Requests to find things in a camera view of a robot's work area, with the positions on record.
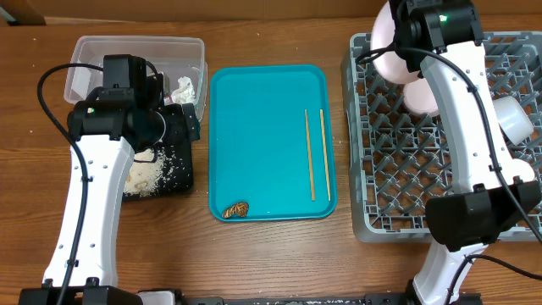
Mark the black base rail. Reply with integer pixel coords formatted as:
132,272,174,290
135,290,484,305

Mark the white napkin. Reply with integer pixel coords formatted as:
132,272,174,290
164,76,196,106

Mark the grey dishwasher rack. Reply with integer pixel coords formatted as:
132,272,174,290
341,31,541,243

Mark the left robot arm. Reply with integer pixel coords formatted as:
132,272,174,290
19,54,199,305

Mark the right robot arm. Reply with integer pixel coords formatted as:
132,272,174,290
389,1,541,304

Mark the brown food scrap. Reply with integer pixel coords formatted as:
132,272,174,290
222,202,249,219

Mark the white cup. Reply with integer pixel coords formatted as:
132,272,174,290
494,96,534,145

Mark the pink bowl with rice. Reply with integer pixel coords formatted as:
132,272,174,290
403,79,440,117

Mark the cooked rice pile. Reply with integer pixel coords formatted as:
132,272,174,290
124,147,174,197

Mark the teal serving tray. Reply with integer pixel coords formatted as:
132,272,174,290
208,64,338,222

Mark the black plastic tray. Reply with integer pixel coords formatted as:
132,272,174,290
121,101,195,202

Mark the clear plastic waste bin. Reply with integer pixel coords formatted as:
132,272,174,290
71,36,207,120

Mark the large white plate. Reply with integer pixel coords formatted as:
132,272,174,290
370,2,418,85

